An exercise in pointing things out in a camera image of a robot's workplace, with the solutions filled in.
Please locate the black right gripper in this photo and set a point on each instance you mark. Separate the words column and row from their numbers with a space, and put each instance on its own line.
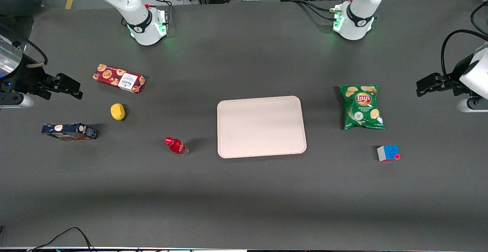
column 27, row 81

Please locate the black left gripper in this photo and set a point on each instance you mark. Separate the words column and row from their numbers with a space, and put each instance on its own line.
column 452, row 83

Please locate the red coke bottle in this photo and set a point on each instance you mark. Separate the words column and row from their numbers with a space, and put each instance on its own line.
column 176, row 146

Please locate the pale pink plastic tray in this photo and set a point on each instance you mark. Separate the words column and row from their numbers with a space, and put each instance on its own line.
column 261, row 127

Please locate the dark blue snack box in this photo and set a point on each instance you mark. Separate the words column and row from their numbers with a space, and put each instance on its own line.
column 69, row 131

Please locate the red cookie box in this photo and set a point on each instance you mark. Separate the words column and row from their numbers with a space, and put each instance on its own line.
column 119, row 78

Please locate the yellow lemon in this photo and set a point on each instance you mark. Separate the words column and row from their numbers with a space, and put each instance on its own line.
column 117, row 111

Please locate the green Lay's chips bag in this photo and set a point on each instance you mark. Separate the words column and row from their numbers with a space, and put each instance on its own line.
column 362, row 108

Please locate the colourful Rubik's cube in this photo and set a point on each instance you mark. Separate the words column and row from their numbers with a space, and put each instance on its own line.
column 388, row 153

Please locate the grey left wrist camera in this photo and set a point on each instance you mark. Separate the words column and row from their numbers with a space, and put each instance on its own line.
column 472, row 105

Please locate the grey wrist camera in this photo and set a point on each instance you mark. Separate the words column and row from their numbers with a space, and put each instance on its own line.
column 17, row 101
column 472, row 105

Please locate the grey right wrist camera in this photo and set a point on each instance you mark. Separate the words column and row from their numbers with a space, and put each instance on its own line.
column 17, row 101

